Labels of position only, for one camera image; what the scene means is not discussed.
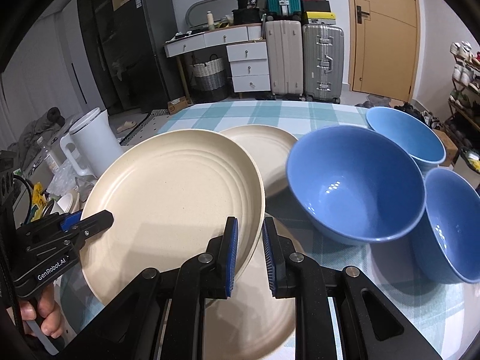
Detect cream plate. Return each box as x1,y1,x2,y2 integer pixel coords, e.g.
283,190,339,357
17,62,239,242
203,213,305,360
80,129,265,304
221,124,298,198

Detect wooden door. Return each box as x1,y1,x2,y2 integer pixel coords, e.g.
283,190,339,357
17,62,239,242
349,0,420,102

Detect oval mirror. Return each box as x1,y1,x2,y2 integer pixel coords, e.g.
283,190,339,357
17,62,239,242
185,0,238,29

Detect shoe rack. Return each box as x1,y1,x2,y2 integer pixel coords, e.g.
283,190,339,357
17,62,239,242
447,41,479,150

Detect beige suitcase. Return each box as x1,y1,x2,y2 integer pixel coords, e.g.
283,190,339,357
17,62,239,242
264,20,304,100

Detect white drawer desk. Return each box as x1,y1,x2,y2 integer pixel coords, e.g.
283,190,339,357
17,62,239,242
164,23,271,94

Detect black refrigerator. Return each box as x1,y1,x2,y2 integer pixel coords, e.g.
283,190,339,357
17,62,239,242
112,0,185,113

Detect person's left hand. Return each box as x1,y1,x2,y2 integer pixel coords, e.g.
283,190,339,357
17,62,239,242
19,283,64,339

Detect woven laundry basket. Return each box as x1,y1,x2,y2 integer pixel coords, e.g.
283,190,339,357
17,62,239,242
191,54,229,102

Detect light blue bowl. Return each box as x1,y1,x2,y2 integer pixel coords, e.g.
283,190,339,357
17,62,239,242
366,106,447,173

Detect stacked shoe boxes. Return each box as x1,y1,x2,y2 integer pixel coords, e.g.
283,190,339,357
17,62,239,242
300,0,336,25

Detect white electric kettle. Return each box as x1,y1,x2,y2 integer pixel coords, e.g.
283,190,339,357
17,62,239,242
60,107,124,179

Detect silver suitcase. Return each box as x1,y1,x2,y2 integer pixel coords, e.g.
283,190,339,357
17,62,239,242
303,24,344,103

